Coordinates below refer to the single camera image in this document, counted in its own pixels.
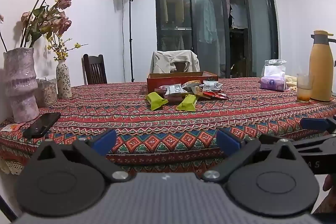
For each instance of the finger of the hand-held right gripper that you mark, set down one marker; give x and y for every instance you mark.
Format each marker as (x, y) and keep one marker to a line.
(273, 138)
(315, 124)

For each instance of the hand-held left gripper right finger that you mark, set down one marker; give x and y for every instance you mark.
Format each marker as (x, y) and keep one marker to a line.
(228, 140)

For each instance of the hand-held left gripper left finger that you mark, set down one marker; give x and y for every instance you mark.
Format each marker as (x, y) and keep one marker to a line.
(105, 138)

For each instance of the red snack bag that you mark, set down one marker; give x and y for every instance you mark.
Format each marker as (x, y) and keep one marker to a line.
(214, 95)

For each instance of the green snack packet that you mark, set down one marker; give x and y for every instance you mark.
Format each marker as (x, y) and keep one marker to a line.
(156, 101)
(187, 103)

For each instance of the white snack packet black print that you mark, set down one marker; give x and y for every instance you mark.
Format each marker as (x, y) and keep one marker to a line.
(175, 89)

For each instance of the orange cardboard box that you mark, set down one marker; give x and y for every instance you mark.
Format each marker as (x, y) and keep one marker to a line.
(168, 81)

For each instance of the person's right hand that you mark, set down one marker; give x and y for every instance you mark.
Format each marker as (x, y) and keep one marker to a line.
(330, 183)

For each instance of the glass cup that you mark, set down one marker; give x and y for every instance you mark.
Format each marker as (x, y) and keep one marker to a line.
(304, 87)

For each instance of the patterned red tablecloth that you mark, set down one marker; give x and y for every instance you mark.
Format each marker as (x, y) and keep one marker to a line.
(157, 129)

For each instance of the yellow thermos jug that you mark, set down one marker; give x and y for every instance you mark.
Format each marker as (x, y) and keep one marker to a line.
(321, 69)

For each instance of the purple tissue pack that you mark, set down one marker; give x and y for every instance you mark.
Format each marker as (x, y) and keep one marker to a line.
(273, 82)

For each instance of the black phone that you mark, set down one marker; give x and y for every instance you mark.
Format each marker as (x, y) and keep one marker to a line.
(42, 124)

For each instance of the yellow brown snack packet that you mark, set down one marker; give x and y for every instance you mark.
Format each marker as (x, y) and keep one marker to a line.
(193, 83)

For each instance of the pink snack packet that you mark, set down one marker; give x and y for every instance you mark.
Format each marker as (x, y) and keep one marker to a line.
(172, 98)

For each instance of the dark wooden chair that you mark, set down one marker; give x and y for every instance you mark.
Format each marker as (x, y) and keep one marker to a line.
(94, 69)

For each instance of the glass jar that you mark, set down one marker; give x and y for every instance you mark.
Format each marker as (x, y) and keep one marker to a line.
(48, 92)

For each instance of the clear plastic bag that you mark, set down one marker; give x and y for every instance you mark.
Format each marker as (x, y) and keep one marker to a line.
(274, 62)

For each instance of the wooden chair with cushion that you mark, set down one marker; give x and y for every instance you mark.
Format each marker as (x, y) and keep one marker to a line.
(181, 66)

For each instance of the small orange packet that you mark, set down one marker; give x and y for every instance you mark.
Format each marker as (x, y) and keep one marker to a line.
(11, 128)

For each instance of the beige jacket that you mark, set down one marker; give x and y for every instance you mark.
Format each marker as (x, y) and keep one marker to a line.
(162, 61)

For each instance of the white lace cloth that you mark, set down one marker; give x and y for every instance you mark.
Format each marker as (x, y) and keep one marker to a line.
(9, 167)

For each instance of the large pink ceramic vase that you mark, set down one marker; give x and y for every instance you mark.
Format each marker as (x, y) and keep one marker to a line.
(21, 82)

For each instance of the black sliding glass door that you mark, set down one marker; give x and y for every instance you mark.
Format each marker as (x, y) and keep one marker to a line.
(210, 29)

